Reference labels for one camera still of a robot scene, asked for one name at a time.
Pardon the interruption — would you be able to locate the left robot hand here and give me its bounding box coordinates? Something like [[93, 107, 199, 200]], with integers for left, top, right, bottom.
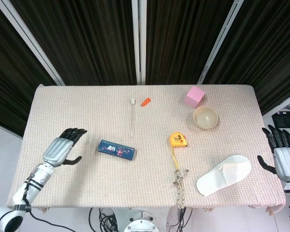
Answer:
[[42, 128, 88, 168]]

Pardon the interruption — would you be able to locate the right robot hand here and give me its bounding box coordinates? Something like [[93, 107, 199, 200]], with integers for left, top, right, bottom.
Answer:
[[257, 124, 290, 181]]

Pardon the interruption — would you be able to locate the blue box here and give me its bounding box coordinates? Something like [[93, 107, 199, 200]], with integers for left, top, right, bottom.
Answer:
[[98, 139, 138, 162]]

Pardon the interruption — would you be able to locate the metal robot base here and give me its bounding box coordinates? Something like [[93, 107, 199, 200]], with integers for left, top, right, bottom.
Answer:
[[111, 207, 171, 232]]

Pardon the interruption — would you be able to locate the white slipper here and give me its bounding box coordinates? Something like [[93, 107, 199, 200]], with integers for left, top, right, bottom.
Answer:
[[196, 155, 252, 197]]

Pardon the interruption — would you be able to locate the clear glass test tube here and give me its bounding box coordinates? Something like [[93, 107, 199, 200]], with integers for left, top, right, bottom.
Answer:
[[129, 98, 137, 137]]

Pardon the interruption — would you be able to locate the pink woven tablecloth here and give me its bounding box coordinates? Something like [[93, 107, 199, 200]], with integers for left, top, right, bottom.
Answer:
[[6, 84, 287, 216]]

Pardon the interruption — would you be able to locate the beige bowl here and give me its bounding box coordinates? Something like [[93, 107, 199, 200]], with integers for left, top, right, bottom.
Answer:
[[193, 105, 219, 130]]

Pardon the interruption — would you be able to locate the yellow tape measure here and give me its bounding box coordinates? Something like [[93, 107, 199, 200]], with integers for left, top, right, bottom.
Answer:
[[169, 131, 189, 172]]

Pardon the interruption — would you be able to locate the pink foam cube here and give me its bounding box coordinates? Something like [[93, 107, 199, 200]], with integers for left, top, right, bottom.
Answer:
[[183, 85, 206, 109]]

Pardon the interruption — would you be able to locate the white frame post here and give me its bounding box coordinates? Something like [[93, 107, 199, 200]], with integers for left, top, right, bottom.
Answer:
[[197, 0, 245, 85], [131, 0, 147, 85], [0, 0, 65, 86], [262, 91, 290, 117]]

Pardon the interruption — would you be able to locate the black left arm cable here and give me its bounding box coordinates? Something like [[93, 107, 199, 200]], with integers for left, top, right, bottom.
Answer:
[[29, 209, 92, 232]]

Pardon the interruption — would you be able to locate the black cable bundle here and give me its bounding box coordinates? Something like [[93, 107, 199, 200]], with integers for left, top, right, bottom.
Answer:
[[88, 207, 116, 232]]

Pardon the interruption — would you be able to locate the braided beige black rope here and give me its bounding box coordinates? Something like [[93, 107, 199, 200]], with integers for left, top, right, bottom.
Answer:
[[173, 168, 189, 210]]

